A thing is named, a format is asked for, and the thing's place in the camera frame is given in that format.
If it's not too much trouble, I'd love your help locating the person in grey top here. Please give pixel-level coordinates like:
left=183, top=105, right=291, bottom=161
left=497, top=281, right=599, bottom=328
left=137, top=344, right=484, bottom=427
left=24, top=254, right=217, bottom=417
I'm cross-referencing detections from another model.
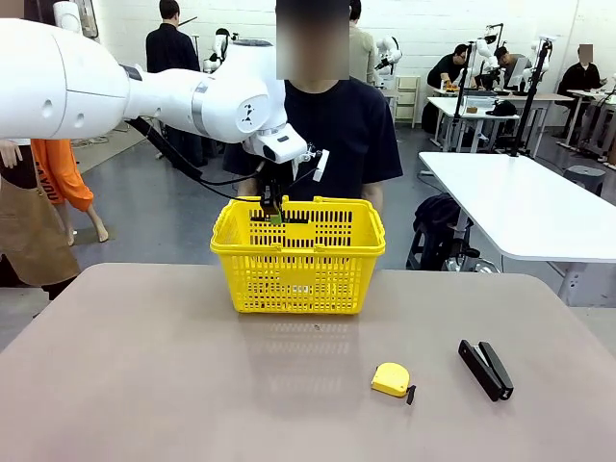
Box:
left=495, top=43, right=533, bottom=91

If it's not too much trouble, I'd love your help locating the white table with cap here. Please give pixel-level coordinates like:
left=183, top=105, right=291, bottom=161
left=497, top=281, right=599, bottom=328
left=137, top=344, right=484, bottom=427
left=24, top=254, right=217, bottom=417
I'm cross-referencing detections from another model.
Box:
left=426, top=94, right=522, bottom=151

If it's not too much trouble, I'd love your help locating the standing person in black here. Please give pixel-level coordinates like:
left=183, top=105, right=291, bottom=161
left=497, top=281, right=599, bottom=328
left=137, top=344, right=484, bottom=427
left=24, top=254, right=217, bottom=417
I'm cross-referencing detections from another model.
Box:
left=145, top=0, right=213, bottom=167

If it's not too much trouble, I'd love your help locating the person in beige jacket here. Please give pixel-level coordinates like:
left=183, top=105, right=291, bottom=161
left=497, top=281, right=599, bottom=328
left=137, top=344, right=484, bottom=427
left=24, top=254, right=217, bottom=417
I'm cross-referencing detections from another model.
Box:
left=348, top=0, right=382, bottom=87

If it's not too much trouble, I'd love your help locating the black stapler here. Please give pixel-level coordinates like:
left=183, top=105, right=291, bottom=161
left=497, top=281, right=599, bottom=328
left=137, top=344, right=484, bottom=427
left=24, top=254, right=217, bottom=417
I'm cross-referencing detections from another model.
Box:
left=457, top=338, right=515, bottom=403

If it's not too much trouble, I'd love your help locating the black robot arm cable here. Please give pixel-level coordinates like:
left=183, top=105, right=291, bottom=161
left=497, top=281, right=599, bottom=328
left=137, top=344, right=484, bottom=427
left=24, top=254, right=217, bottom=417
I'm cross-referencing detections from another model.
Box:
left=125, top=117, right=266, bottom=201

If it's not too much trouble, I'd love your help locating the person's left forearm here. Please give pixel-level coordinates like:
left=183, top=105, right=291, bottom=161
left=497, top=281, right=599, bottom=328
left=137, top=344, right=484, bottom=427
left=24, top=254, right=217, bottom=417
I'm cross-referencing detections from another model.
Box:
left=360, top=180, right=385, bottom=213

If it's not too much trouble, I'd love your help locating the black tripod stand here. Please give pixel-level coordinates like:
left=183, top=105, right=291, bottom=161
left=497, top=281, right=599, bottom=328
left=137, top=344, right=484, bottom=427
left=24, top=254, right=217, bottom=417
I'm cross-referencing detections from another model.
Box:
left=453, top=40, right=477, bottom=156
left=509, top=37, right=553, bottom=158

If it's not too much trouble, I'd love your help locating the seated person in black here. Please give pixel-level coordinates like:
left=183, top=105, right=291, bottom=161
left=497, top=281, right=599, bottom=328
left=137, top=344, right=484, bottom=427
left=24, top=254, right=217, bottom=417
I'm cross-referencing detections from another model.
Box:
left=552, top=42, right=603, bottom=139

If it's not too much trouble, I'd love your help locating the person in dark t-shirt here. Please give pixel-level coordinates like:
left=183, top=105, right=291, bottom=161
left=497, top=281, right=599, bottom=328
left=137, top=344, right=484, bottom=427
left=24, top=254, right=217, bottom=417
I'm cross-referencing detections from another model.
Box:
left=221, top=0, right=404, bottom=213

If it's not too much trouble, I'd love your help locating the yellow tape measure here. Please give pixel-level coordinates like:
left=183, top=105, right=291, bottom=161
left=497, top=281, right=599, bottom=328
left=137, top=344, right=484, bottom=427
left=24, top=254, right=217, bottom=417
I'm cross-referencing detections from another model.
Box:
left=370, top=362, right=418, bottom=406

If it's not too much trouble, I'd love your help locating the black cap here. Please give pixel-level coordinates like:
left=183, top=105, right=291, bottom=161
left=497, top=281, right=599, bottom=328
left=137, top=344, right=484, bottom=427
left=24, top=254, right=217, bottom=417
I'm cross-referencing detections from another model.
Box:
left=485, top=98, right=520, bottom=116

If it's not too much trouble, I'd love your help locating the black backpack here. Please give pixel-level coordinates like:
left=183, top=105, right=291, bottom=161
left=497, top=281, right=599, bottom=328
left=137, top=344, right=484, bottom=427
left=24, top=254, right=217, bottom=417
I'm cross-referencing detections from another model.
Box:
left=406, top=192, right=477, bottom=270

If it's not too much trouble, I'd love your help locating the large white table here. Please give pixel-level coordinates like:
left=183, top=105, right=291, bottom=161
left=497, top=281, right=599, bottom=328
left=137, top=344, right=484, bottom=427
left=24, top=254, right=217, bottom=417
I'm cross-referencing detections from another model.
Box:
left=418, top=150, right=616, bottom=307

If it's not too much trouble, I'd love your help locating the white shelf cart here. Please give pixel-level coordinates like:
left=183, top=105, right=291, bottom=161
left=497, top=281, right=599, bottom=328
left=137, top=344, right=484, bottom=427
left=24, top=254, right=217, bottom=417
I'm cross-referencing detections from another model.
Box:
left=395, top=75, right=422, bottom=128

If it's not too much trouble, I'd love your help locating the person in black leaning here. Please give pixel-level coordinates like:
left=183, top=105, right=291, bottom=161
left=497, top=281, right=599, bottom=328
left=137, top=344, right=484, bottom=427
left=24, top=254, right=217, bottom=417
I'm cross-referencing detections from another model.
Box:
left=426, top=41, right=472, bottom=90

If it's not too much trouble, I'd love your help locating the white standing air conditioner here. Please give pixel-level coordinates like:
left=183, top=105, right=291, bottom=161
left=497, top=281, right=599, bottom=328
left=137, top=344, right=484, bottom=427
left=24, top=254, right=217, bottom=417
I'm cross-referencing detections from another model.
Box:
left=53, top=0, right=82, bottom=34

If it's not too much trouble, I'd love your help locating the yellow plastic shopping basket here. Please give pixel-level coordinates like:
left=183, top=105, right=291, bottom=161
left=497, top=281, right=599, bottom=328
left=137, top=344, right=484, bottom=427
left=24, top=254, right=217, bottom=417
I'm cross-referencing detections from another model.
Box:
left=210, top=193, right=388, bottom=315

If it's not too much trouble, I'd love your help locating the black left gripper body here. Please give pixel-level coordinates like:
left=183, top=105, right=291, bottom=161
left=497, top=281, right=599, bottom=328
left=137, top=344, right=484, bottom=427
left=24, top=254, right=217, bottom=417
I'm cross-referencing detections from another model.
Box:
left=254, top=161, right=293, bottom=198

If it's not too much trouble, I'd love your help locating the grey round stool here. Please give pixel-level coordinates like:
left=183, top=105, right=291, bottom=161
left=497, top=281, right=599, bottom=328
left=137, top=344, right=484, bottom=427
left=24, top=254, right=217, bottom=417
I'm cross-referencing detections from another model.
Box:
left=562, top=164, right=606, bottom=194

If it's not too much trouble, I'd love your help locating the person in brown apron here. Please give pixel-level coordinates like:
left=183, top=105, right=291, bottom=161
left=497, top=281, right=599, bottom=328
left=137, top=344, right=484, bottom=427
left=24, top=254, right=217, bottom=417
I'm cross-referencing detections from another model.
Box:
left=0, top=138, right=82, bottom=300

